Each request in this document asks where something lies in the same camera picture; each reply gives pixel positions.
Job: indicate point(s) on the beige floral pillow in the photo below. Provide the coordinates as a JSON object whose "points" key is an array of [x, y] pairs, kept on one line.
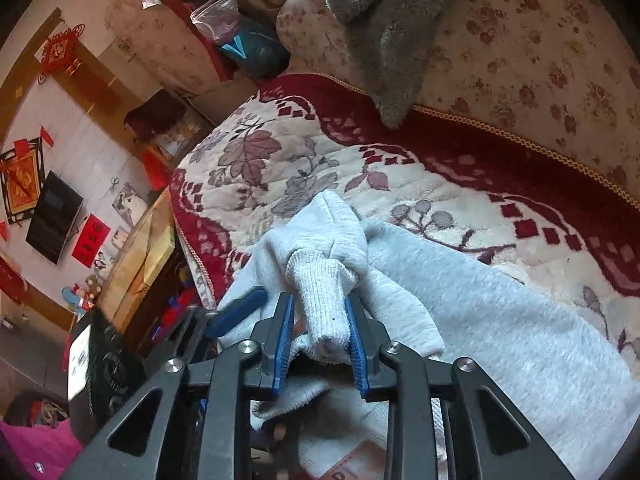
{"points": [[165, 45]]}

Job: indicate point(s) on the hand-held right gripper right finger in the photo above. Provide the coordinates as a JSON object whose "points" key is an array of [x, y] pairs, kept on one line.
{"points": [[357, 350]]}

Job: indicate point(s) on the grey fleece garment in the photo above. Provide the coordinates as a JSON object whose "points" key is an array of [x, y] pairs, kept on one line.
{"points": [[390, 35]]}

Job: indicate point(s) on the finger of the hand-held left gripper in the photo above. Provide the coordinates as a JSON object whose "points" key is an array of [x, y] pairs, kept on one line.
{"points": [[240, 312]]}

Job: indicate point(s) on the magenta cloth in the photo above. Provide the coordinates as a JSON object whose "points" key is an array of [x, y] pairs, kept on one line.
{"points": [[35, 452]]}

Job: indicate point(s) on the yellow wooden table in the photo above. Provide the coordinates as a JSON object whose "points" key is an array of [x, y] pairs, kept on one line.
{"points": [[140, 255]]}

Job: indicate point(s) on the dark cloth on box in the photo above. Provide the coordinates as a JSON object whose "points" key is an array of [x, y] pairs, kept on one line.
{"points": [[152, 112]]}

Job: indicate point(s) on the red wall poster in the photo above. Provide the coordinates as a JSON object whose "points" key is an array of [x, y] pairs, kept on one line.
{"points": [[91, 240]]}

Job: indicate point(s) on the framed red wall picture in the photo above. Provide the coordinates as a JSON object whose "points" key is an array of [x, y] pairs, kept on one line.
{"points": [[22, 182]]}

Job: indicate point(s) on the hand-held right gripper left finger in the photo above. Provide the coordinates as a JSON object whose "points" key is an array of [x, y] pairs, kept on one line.
{"points": [[282, 345]]}

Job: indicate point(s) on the beige floral quilt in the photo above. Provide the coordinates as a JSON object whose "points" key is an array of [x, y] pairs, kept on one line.
{"points": [[525, 60]]}

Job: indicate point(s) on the clear plastic bag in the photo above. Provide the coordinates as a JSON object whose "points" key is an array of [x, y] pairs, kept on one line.
{"points": [[217, 17]]}

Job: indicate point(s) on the light grey sweatshirt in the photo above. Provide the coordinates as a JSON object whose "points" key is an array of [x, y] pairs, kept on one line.
{"points": [[500, 320]]}

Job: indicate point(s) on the photo wall poster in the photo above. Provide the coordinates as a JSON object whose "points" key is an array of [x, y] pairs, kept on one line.
{"points": [[129, 202]]}

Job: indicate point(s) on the red white floral plush blanket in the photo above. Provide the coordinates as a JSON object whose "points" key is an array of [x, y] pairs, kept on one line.
{"points": [[450, 195]]}

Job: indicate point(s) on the colourful toy figures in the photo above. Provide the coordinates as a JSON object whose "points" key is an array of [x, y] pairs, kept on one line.
{"points": [[82, 297]]}

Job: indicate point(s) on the blue bag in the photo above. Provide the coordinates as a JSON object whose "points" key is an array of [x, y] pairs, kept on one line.
{"points": [[255, 50]]}

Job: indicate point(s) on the black flat screen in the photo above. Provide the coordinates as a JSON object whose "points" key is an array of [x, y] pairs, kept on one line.
{"points": [[52, 217]]}

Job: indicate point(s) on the red knot wall ornament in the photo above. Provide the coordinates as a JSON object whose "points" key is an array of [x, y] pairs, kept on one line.
{"points": [[60, 52]]}

